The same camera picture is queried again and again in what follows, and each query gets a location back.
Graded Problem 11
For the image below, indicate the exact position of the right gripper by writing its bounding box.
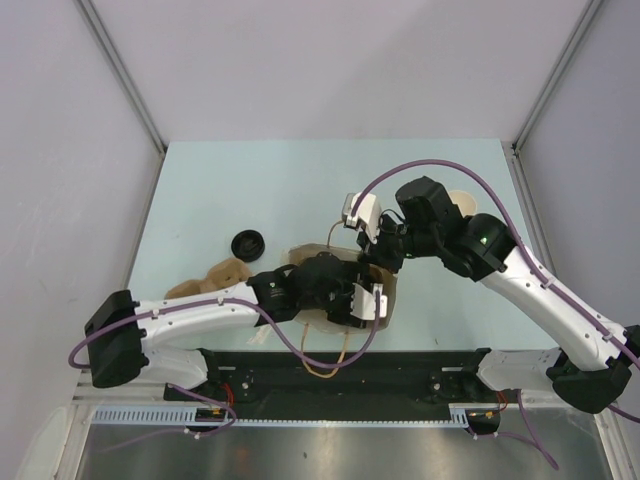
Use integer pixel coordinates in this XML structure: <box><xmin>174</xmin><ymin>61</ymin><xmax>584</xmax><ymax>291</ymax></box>
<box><xmin>357</xmin><ymin>212</ymin><xmax>440</xmax><ymax>275</ymax></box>

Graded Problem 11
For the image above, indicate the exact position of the kraft paper takeout bag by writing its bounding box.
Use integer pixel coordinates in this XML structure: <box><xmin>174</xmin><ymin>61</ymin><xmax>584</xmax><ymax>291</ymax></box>
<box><xmin>282</xmin><ymin>219</ymin><xmax>401</xmax><ymax>380</ymax></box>

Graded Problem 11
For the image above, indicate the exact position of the brown pulp cup carrier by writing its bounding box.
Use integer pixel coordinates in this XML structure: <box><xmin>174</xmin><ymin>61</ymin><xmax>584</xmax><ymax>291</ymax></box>
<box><xmin>164</xmin><ymin>257</ymin><xmax>252</xmax><ymax>300</ymax></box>

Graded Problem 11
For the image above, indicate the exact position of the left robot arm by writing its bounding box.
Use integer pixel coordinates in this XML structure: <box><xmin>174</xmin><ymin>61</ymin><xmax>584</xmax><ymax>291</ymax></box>
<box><xmin>79</xmin><ymin>252</ymin><xmax>386</xmax><ymax>400</ymax></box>

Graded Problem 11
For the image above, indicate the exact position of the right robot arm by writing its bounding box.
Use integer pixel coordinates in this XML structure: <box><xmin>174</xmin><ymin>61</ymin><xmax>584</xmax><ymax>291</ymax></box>
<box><xmin>343</xmin><ymin>177</ymin><xmax>639</xmax><ymax>414</ymax></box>

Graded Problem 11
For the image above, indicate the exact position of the white wrapped straw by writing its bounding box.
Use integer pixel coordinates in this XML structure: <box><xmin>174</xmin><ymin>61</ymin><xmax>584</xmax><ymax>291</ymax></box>
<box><xmin>246</xmin><ymin>325</ymin><xmax>272</xmax><ymax>346</ymax></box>

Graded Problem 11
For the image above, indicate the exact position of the stack of paper cups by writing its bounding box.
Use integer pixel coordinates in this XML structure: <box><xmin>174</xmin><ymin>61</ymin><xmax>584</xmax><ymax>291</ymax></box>
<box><xmin>448</xmin><ymin>190</ymin><xmax>477</xmax><ymax>217</ymax></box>

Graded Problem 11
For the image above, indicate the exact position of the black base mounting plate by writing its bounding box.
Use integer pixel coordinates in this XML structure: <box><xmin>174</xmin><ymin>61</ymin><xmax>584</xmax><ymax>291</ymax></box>
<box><xmin>193</xmin><ymin>349</ymin><xmax>517</xmax><ymax>422</ymax></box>

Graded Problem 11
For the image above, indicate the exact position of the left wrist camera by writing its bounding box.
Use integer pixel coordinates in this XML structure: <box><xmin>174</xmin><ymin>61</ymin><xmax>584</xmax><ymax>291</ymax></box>
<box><xmin>351</xmin><ymin>283</ymin><xmax>389</xmax><ymax>321</ymax></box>

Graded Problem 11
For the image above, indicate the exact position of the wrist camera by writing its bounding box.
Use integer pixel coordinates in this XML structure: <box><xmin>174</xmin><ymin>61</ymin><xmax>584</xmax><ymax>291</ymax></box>
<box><xmin>342</xmin><ymin>192</ymin><xmax>382</xmax><ymax>244</ymax></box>
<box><xmin>351</xmin><ymin>283</ymin><xmax>389</xmax><ymax>321</ymax></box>

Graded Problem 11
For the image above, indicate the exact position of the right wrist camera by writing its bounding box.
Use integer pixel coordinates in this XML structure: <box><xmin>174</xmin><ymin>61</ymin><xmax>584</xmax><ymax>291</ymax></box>
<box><xmin>342</xmin><ymin>192</ymin><xmax>382</xmax><ymax>244</ymax></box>

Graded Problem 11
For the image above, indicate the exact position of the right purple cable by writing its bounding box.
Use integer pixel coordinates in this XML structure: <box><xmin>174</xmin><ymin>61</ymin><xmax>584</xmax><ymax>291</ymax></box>
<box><xmin>347</xmin><ymin>158</ymin><xmax>640</xmax><ymax>471</ymax></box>

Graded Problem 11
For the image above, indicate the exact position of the white slotted cable duct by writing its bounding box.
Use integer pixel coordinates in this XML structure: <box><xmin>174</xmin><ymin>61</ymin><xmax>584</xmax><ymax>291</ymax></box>
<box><xmin>91</xmin><ymin>405</ymin><xmax>469</xmax><ymax>429</ymax></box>

